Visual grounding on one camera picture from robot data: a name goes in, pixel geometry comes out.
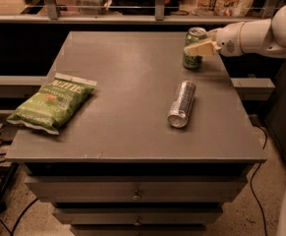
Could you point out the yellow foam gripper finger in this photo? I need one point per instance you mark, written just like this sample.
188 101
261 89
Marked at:
212 33
206 47

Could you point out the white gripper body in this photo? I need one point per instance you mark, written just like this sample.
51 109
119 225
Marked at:
228 39

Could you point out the green soda can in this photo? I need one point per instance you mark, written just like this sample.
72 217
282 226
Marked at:
191 56

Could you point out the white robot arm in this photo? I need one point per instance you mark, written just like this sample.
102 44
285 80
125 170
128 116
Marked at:
265 37

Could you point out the silver can lying down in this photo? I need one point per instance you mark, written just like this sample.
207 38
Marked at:
181 107

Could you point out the black bag behind glass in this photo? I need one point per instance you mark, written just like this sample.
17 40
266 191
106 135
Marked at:
142 0

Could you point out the grey drawer cabinet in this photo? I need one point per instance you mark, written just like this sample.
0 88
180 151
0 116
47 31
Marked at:
118 168

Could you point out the green chip bag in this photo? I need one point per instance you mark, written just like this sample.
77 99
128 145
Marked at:
54 104

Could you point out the metal railing shelf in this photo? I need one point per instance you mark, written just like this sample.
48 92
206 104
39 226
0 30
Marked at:
104 12

